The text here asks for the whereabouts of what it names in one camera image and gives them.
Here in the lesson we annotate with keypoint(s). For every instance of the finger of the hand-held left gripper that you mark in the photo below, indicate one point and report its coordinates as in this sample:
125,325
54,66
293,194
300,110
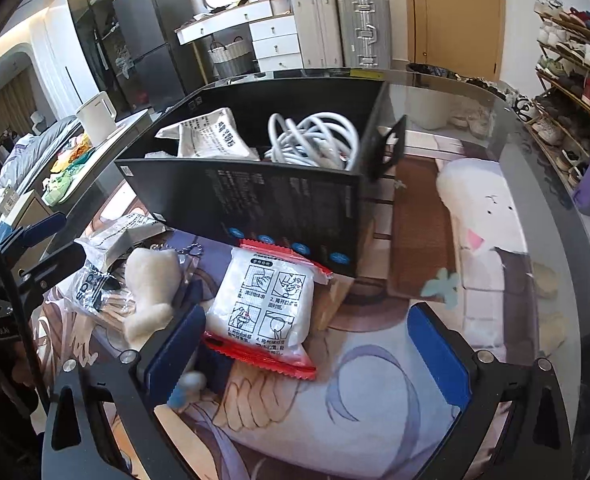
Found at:
45,225
60,265

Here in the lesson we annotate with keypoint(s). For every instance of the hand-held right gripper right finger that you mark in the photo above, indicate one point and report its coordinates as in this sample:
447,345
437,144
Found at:
440,360

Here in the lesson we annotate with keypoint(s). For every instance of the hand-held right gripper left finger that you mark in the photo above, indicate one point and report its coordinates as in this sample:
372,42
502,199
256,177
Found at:
175,355

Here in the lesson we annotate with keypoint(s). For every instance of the white plush toy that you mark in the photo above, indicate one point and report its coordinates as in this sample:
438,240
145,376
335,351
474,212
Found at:
147,290

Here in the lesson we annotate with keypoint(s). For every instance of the red-edged white tissue pack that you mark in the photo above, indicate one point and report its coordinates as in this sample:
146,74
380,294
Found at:
260,305

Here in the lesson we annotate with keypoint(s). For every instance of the black cardboard box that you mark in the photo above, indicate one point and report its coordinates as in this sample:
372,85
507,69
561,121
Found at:
275,200

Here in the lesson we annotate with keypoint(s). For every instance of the white printed packet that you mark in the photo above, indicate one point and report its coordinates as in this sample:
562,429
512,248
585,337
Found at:
210,135
125,227

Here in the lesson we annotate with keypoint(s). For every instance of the person's left hand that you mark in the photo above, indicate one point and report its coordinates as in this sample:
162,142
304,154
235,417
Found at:
25,374

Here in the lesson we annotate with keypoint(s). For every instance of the beige storage box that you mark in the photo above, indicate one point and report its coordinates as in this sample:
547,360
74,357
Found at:
25,205

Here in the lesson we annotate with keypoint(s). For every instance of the black and white plastic bag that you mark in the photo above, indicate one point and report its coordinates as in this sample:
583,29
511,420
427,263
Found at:
92,280

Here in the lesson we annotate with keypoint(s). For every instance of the pile of colourful clothes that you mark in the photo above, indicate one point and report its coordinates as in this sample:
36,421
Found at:
62,180

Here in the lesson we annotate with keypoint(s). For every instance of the grey bed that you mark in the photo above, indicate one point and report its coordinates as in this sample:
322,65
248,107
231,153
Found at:
50,135

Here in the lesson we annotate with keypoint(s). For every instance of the beige slipper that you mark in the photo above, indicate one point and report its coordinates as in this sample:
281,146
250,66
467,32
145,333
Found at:
545,280
552,330

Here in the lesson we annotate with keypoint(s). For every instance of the white electric kettle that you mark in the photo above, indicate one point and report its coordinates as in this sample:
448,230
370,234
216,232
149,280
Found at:
95,117

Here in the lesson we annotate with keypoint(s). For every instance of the brown curtain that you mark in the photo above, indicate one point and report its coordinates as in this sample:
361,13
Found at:
10,107

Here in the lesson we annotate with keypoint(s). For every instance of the white side table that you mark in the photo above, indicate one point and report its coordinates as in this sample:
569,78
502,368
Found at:
125,127

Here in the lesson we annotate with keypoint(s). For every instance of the cartoon printed table mat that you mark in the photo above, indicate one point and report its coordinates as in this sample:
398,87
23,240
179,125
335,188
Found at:
425,230

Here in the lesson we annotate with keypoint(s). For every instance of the black glass cabinet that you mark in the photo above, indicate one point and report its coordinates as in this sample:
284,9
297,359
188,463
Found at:
87,35

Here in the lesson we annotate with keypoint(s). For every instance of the black refrigerator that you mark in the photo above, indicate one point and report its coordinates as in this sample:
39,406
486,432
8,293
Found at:
150,20

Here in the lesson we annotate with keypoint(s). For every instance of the loose shoes pile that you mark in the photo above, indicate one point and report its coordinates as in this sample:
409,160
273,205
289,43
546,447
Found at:
475,120

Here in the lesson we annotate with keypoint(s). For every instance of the woven basket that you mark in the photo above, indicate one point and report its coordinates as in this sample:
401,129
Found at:
232,60

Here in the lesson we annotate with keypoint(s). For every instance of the white trash bin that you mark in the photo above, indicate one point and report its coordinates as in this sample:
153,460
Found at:
432,100

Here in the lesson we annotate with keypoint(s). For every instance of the metal shoe rack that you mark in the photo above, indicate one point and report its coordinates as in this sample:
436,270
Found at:
570,95

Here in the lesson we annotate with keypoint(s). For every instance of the white vanity desk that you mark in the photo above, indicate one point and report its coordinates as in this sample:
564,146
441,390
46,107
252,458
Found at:
275,35

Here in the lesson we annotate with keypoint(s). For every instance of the white suitcase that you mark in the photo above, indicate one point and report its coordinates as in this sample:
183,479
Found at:
317,25

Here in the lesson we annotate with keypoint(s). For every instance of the wooden door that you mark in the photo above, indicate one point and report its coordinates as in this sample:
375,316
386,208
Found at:
455,20

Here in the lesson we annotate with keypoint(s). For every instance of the silver suitcase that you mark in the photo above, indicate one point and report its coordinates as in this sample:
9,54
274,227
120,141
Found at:
362,25

